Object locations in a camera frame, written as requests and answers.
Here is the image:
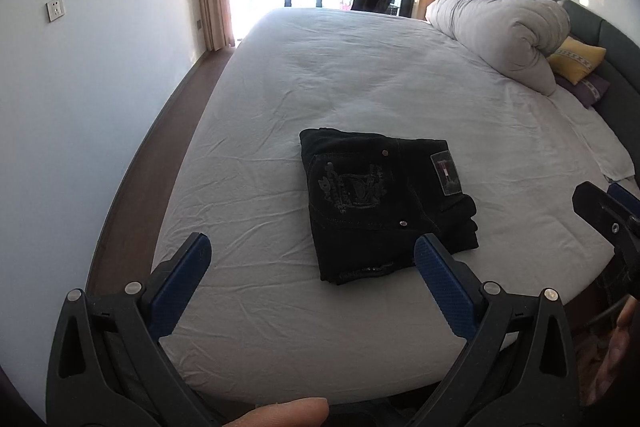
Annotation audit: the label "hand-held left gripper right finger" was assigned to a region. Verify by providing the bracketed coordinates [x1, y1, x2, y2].
[407, 233, 583, 427]

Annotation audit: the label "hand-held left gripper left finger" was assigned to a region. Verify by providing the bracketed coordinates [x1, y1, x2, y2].
[45, 232, 226, 427]

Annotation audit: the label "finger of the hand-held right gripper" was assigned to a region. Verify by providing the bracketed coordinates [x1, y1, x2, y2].
[606, 182, 640, 218]
[571, 181, 632, 250]

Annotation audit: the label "black pants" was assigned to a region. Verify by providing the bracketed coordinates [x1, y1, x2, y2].
[299, 127, 481, 285]

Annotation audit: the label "person's right hand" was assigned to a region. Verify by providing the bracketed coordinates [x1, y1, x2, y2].
[582, 302, 640, 408]

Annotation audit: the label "person's left hand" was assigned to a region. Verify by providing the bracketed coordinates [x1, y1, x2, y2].
[220, 397, 331, 427]

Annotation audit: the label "purple pillow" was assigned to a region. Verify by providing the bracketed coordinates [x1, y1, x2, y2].
[555, 74, 611, 108]

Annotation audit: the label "yellow pillow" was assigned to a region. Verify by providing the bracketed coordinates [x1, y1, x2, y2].
[547, 36, 607, 85]

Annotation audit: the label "rolled white duvet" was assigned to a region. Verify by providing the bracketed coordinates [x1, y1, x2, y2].
[425, 0, 572, 96]

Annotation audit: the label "bed with white sheet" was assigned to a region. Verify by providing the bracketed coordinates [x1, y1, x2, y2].
[150, 7, 638, 408]

